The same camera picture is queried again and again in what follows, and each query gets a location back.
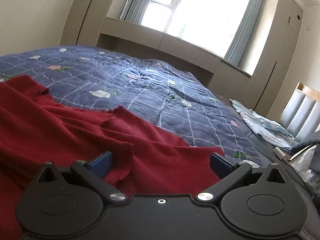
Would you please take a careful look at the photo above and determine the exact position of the dark red knit garment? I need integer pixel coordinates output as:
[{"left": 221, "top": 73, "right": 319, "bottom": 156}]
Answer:
[{"left": 1, "top": 75, "right": 222, "bottom": 239}]

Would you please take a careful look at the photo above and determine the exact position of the grey quilted mattress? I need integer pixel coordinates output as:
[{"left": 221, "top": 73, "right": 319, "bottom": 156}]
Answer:
[{"left": 214, "top": 93, "right": 319, "bottom": 239}]

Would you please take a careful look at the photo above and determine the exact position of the light blue folded cloth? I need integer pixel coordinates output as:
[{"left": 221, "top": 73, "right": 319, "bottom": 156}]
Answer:
[{"left": 229, "top": 99, "right": 298, "bottom": 150}]

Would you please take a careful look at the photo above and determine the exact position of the clear plastic bag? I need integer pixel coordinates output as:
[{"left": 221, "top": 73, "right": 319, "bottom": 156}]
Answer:
[{"left": 289, "top": 144, "right": 319, "bottom": 190}]

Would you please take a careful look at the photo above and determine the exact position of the grey padded wooden headboard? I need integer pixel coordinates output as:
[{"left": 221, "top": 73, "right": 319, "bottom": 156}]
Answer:
[{"left": 280, "top": 82, "right": 320, "bottom": 142}]

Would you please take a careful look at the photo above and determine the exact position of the beige window bench cabinet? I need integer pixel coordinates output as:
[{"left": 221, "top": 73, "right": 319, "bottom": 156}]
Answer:
[{"left": 97, "top": 18, "right": 250, "bottom": 100}]

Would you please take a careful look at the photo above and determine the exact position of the dark grey jacket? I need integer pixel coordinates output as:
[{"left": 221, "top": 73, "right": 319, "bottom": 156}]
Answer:
[{"left": 291, "top": 131, "right": 320, "bottom": 154}]

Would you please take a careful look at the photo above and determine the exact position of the blue plaid floral quilt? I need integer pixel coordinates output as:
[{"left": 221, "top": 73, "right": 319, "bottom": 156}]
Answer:
[{"left": 1, "top": 46, "right": 263, "bottom": 165}]

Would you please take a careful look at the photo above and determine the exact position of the blue-grey right curtain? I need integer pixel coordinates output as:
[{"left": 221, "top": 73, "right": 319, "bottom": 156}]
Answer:
[{"left": 224, "top": 0, "right": 263, "bottom": 67}]

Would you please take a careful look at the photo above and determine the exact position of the blue-grey curtain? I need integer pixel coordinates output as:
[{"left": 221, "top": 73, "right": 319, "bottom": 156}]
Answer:
[
  {"left": 119, "top": 0, "right": 151, "bottom": 25},
  {"left": 224, "top": 0, "right": 263, "bottom": 67}
]

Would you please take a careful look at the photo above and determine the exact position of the tall beige right wardrobe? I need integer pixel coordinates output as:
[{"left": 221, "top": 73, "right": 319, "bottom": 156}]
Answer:
[{"left": 239, "top": 0, "right": 303, "bottom": 116}]

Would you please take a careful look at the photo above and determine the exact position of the tall beige wardrobe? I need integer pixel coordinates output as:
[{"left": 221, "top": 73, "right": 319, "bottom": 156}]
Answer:
[
  {"left": 60, "top": 0, "right": 113, "bottom": 46},
  {"left": 239, "top": 0, "right": 303, "bottom": 116}
]

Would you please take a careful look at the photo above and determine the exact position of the tall beige left wardrobe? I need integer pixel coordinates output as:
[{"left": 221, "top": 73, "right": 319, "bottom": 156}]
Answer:
[{"left": 60, "top": 0, "right": 113, "bottom": 46}]

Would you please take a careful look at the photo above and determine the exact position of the blue-grey left curtain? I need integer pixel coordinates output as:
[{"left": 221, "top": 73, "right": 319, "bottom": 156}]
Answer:
[{"left": 119, "top": 0, "right": 151, "bottom": 25}]

